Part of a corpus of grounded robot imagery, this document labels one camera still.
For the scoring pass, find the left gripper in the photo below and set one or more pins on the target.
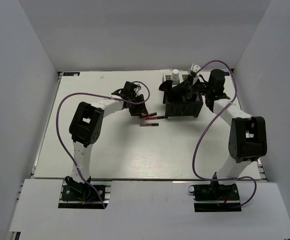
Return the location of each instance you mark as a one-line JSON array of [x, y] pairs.
[[142, 108]]

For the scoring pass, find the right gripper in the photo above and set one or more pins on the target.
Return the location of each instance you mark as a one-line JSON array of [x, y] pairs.
[[184, 88]]

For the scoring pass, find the red black lip gloss tube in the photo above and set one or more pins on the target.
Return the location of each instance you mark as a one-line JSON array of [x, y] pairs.
[[155, 124]]

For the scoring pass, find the black fan makeup brush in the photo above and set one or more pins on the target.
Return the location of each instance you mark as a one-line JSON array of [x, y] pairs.
[[166, 87]]

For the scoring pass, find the white jar cap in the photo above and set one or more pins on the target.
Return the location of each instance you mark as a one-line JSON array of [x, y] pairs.
[[175, 74]]

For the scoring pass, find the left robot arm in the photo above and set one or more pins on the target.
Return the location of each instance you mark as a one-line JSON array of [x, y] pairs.
[[85, 127]]

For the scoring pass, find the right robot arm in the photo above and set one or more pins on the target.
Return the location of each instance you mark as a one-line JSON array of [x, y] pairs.
[[248, 137]]

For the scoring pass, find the black metal organizer rack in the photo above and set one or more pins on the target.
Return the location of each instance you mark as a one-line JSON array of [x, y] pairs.
[[186, 108]]

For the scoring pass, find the white table board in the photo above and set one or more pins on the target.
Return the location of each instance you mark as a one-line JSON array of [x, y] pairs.
[[180, 148]]

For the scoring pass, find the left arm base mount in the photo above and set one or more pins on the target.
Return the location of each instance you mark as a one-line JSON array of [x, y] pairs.
[[72, 199]]

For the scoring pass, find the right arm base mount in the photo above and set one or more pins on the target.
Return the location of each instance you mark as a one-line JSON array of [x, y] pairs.
[[215, 198]]

